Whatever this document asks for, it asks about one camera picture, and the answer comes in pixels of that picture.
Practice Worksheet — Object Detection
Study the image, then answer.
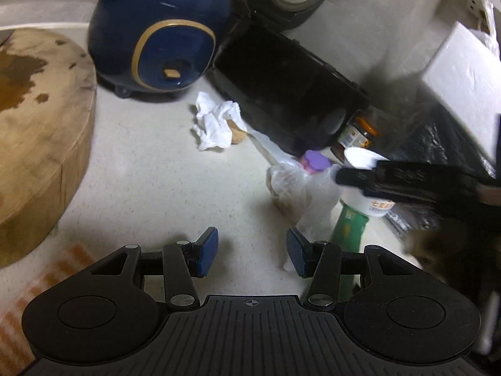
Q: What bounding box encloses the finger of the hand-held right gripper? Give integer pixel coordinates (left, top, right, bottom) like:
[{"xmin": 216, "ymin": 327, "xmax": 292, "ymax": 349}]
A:
[
  {"xmin": 362, "ymin": 186, "xmax": 445, "ymax": 209},
  {"xmin": 335, "ymin": 160, "xmax": 482, "ymax": 191}
]

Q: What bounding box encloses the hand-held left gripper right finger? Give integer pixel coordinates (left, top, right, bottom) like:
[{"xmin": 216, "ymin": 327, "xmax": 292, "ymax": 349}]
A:
[{"xmin": 286, "ymin": 227, "xmax": 416, "ymax": 309}]

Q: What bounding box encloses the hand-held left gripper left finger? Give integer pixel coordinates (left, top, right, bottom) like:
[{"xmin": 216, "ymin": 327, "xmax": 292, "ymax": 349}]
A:
[{"xmin": 89, "ymin": 226, "xmax": 220, "ymax": 309}]

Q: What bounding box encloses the white tissue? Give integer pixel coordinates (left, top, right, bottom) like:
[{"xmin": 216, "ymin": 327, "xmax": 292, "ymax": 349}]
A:
[{"xmin": 190, "ymin": 91, "xmax": 248, "ymax": 152}]

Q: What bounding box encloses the black plastic-wrapped microwave oven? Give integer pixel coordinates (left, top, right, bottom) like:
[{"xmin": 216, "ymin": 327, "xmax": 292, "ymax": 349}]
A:
[{"xmin": 385, "ymin": 117, "xmax": 501, "ymax": 238}]

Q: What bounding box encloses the short green packet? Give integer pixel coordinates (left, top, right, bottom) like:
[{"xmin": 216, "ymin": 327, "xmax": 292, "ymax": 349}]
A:
[{"xmin": 329, "ymin": 203, "xmax": 371, "ymax": 254}]

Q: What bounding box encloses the clear plastic bag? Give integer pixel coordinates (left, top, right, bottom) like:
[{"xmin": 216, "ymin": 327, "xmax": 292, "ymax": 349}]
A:
[{"xmin": 250, "ymin": 129, "xmax": 342, "ymax": 272}]

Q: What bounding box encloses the glass jar with orange lid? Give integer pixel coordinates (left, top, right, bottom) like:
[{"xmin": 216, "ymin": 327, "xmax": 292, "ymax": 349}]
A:
[{"xmin": 331, "ymin": 115, "xmax": 381, "ymax": 165}]

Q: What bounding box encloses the purple plastic lid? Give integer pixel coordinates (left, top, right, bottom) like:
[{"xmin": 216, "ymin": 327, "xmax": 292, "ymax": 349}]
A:
[{"xmin": 301, "ymin": 149, "xmax": 330, "ymax": 175}]

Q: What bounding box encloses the white foam box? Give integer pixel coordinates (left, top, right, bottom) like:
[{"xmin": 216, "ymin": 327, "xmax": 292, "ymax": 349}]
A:
[{"xmin": 421, "ymin": 21, "xmax": 501, "ymax": 158}]

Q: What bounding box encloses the black rice cooker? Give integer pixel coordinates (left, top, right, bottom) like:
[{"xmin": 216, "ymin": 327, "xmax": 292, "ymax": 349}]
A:
[{"xmin": 211, "ymin": 0, "xmax": 371, "ymax": 158}]

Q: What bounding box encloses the orange white striped cloth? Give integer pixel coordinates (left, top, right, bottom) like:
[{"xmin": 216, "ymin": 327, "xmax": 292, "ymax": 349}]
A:
[{"xmin": 0, "ymin": 243, "xmax": 95, "ymax": 369}]

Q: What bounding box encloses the round wooden chopping board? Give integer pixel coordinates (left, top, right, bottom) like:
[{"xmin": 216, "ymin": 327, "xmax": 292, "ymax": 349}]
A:
[{"xmin": 0, "ymin": 27, "xmax": 98, "ymax": 270}]

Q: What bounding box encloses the blue rice cooker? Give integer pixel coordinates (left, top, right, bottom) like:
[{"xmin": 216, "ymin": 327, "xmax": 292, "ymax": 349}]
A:
[{"xmin": 87, "ymin": 0, "xmax": 235, "ymax": 98}]

